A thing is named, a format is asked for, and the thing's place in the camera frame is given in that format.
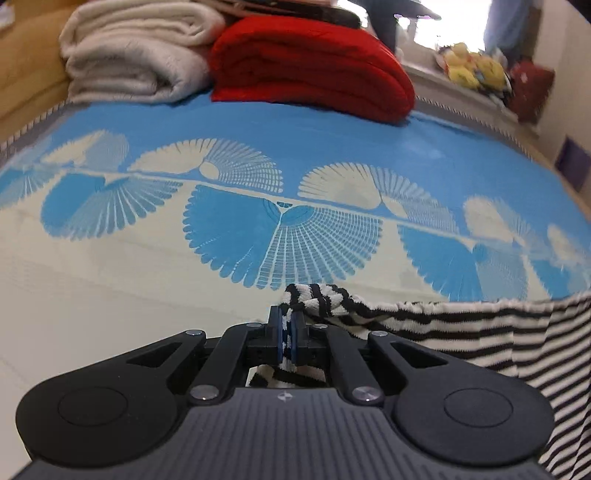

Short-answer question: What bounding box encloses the teal shark plush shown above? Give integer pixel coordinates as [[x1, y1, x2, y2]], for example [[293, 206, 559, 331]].
[[358, 0, 444, 54]]

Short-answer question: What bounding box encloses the striped black white hoodie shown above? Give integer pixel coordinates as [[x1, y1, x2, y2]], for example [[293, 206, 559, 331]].
[[248, 282, 591, 480]]

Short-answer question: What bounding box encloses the yellow duck plush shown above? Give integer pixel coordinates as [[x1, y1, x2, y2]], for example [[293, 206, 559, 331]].
[[438, 42, 481, 88]]

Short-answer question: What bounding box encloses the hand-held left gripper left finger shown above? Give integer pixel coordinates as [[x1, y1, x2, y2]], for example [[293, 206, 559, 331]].
[[115, 305, 284, 406]]

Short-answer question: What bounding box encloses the yellow round plush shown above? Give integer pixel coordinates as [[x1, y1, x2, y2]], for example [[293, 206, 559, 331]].
[[475, 55, 509, 86]]

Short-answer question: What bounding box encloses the white window sill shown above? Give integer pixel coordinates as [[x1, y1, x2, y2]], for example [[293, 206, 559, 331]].
[[406, 60, 542, 141]]

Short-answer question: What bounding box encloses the purple bag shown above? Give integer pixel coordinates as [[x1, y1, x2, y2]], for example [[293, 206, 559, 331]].
[[554, 136, 591, 191]]

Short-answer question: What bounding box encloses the dark red bag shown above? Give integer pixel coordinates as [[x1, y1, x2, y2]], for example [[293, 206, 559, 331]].
[[508, 60, 556, 124]]

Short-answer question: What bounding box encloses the cream rolled quilt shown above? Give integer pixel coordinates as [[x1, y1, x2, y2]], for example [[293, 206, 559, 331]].
[[59, 0, 228, 105]]

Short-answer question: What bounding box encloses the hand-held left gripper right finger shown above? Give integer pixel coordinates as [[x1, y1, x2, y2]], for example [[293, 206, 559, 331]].
[[291, 308, 446, 406]]

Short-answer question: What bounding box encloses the red folded blanket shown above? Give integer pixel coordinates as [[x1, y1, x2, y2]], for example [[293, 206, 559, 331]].
[[208, 14, 417, 123]]

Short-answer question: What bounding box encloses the blue curtain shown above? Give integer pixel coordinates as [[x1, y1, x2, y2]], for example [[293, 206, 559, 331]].
[[484, 0, 542, 52]]

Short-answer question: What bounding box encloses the blue patterned bed mat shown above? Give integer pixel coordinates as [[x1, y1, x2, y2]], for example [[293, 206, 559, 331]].
[[0, 90, 591, 416]]

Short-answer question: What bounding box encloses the wooden headboard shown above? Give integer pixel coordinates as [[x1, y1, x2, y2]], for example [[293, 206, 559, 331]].
[[0, 0, 71, 145]]

